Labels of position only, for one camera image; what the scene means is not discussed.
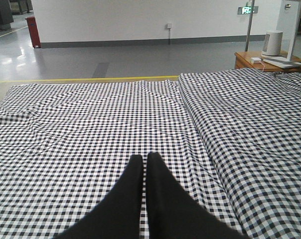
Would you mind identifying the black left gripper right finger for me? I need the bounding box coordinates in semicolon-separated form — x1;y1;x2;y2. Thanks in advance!
146;152;246;239

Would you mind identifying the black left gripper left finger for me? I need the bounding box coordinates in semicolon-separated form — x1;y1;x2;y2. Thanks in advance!
56;155;143;239

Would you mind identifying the white desk lamp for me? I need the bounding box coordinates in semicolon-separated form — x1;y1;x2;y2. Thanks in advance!
261;0;301;69

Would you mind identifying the black white checkered bedsheet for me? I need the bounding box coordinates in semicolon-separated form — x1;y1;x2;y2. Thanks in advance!
0;68;301;239

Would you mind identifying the wooden nightstand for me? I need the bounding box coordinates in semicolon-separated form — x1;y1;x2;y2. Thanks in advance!
235;51;301;73

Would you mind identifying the white charger adapter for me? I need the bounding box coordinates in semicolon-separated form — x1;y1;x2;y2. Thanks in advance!
250;57;262;64

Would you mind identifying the white cylindrical speaker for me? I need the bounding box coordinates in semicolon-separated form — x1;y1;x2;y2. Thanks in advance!
262;30;283;56

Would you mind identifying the red bin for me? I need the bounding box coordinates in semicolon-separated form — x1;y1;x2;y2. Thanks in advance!
25;16;41;48

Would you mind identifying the green exit sign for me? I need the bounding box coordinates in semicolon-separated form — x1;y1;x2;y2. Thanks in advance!
238;6;259;15

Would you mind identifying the metal pole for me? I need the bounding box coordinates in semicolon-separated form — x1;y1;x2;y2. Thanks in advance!
244;0;255;52

